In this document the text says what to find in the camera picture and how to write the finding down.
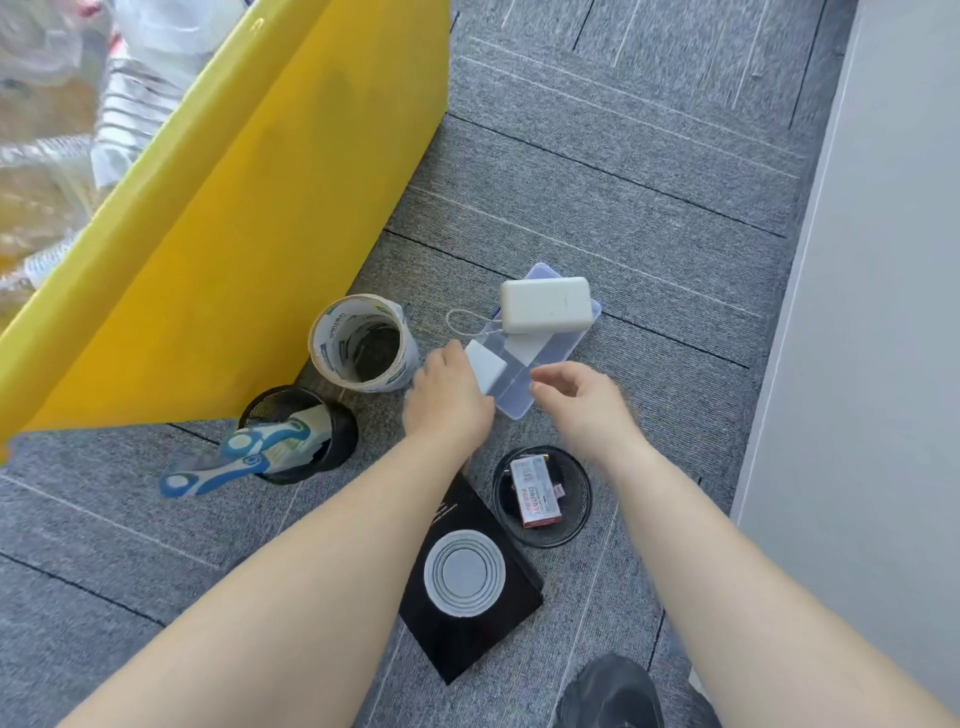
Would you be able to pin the blue white toothbrush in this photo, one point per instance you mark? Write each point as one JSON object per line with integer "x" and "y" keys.
{"x": 255, "y": 441}
{"x": 195, "y": 480}

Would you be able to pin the yellow plastic bin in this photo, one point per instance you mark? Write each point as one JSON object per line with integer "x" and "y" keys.
{"x": 262, "y": 225}

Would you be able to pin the red white eraser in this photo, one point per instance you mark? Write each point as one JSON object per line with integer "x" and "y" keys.
{"x": 540, "y": 506}

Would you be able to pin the person's right hand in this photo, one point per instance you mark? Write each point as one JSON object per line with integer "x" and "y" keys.
{"x": 592, "y": 409}

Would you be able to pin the white paper tape roll cup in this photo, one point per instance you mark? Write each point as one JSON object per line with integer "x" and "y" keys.
{"x": 319, "y": 337}

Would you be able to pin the clear tape roll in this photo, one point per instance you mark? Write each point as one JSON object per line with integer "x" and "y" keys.
{"x": 412, "y": 352}
{"x": 417, "y": 364}

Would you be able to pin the black notebook white circle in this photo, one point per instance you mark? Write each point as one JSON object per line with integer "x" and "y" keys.
{"x": 465, "y": 645}

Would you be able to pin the clear compartment box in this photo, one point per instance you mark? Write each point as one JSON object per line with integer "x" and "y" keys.
{"x": 525, "y": 352}

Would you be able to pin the person's right forearm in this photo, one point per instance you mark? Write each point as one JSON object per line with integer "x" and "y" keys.
{"x": 750, "y": 600}

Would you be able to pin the person's right black shoe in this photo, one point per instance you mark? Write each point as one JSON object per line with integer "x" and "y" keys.
{"x": 607, "y": 697}

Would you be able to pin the cluster of discarded bottles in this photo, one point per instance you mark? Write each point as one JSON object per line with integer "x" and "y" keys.
{"x": 75, "y": 112}

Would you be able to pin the person's left forearm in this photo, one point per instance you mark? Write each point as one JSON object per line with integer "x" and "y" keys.
{"x": 285, "y": 600}

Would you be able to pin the white power bank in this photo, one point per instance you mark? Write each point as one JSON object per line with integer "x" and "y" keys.
{"x": 547, "y": 304}

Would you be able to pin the person's left hand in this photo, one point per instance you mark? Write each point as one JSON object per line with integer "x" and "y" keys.
{"x": 446, "y": 405}

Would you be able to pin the white charger cube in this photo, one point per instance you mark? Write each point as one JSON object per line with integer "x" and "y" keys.
{"x": 487, "y": 367}

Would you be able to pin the black mesh pen holder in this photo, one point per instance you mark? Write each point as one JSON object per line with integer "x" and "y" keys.
{"x": 341, "y": 442}
{"x": 577, "y": 510}

